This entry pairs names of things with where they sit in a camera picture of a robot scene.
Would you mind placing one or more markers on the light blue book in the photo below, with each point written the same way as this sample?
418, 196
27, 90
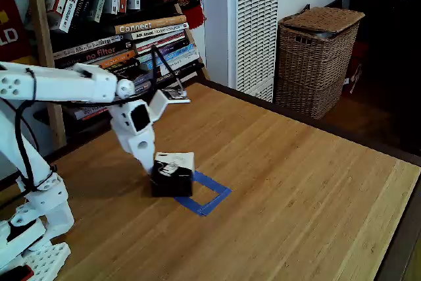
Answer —
177, 54

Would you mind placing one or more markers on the tan Connect book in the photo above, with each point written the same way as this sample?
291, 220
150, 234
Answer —
158, 22

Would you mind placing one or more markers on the white book red stripes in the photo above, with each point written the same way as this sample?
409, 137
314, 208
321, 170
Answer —
164, 39

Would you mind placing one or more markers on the brown wicker laundry basket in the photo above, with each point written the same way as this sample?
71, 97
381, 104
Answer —
309, 64

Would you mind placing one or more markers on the white louvred heater panel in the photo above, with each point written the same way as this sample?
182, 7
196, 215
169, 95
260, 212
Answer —
256, 31

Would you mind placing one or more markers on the blue tape square target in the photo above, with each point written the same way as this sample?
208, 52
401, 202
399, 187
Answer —
212, 184

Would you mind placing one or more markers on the wooden ladder bookshelf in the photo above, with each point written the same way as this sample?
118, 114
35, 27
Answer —
44, 31

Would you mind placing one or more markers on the white thin-lettered book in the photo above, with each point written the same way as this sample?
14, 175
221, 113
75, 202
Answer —
85, 45

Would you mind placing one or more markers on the red bag white print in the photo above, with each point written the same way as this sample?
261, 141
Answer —
356, 73

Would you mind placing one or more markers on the black no filter book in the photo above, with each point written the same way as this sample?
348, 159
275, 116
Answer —
98, 53

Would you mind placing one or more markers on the white Modern Romance book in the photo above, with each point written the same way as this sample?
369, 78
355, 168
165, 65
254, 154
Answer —
164, 29

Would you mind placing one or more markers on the black and white servo box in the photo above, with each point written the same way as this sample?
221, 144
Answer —
171, 182

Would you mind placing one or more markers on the red black table clamp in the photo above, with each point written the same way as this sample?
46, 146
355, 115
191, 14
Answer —
16, 274

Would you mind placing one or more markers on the red and yellow banner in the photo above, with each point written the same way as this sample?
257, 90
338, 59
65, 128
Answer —
13, 14

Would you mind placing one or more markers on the wrist camera board white mount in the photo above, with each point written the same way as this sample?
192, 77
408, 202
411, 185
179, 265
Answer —
159, 103

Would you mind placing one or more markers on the dark purple book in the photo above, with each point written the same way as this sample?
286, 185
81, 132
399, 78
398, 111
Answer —
171, 50

